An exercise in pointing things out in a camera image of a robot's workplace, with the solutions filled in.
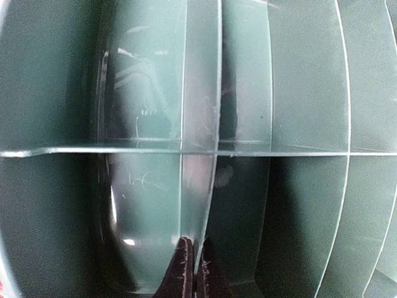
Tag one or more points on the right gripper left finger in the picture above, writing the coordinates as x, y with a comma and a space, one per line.
178, 279

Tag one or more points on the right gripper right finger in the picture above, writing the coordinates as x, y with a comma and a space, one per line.
211, 281

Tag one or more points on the green divided organizer tray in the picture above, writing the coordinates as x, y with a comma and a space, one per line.
267, 126

